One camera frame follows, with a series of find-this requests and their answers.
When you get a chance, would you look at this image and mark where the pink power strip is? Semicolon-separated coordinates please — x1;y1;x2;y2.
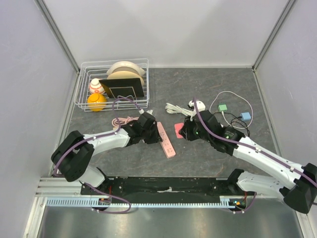
158;122;176;159

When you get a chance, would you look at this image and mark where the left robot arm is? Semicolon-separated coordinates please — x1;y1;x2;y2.
51;112;162;195

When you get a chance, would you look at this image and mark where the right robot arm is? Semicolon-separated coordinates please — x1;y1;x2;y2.
178;111;317;214

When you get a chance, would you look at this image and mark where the green plug adapter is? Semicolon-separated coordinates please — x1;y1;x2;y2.
217;104;227;113

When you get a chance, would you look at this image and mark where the blue plug adapter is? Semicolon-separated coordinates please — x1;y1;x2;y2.
240;112;252;121

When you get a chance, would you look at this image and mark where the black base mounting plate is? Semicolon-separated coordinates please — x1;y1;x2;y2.
96;177;246;197

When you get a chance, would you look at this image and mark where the black square tray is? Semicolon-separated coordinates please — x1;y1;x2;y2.
99;78;144;98

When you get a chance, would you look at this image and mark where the yellow round bowl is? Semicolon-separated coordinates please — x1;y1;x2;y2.
87;93;107;112

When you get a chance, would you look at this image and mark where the beige round plate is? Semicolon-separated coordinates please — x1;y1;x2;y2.
107;71;144;85

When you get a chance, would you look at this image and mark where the white orange patterned cup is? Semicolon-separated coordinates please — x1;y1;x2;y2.
89;78;105;94

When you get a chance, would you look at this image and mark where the pink coiled power cord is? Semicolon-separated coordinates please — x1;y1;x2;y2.
111;116;141;131

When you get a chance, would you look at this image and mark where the white coiled power cord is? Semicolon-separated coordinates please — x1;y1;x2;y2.
165;102;193;117

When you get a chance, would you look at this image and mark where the white pink usb cable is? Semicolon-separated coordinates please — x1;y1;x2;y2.
209;91;254;129

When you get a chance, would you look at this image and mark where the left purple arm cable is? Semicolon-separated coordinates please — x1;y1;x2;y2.
53;97;147;178

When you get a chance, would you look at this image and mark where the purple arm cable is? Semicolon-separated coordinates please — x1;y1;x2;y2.
53;97;147;178
192;96;317;189

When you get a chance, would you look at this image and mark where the black thin cable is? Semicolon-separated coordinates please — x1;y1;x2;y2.
212;112;251;138

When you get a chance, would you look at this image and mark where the white wire dish rack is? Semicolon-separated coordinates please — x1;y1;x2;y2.
74;58;150;112

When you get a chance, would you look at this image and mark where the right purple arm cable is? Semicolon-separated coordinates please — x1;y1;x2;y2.
192;96;317;189

